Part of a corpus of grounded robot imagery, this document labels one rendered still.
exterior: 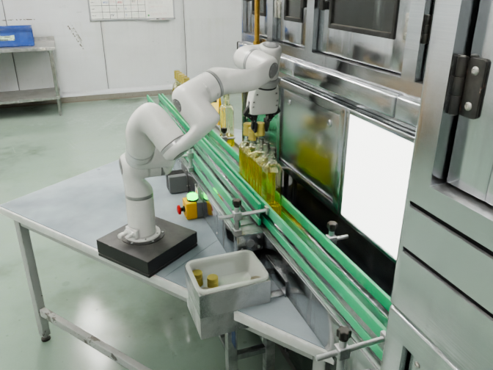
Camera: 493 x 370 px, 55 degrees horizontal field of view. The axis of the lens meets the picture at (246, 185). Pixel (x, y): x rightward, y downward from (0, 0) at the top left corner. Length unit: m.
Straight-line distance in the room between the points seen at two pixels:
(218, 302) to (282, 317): 0.19
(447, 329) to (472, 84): 0.28
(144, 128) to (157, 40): 6.10
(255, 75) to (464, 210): 0.93
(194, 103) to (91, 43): 6.06
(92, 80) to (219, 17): 2.13
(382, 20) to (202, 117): 0.52
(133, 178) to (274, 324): 0.64
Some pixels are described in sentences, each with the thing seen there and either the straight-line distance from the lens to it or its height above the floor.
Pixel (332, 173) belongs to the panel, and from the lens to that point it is 1.47.
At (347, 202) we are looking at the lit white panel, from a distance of 1.41.
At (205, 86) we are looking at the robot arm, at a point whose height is 1.38.
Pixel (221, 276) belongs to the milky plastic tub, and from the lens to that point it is 1.55.
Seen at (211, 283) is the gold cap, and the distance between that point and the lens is 1.46.
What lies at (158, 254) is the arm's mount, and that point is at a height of 0.81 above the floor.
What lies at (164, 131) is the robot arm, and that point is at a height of 1.27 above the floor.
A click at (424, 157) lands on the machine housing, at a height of 1.46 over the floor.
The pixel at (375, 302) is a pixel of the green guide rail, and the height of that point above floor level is 0.92.
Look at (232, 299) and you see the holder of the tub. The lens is 1.41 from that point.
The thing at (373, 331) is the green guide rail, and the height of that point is 0.93.
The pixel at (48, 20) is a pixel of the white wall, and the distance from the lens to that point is 7.26.
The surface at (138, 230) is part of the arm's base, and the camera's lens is 1.67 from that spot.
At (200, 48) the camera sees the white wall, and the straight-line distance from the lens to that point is 7.57.
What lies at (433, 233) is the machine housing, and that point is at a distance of 0.59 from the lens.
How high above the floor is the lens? 1.65
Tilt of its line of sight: 24 degrees down
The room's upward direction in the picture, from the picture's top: straight up
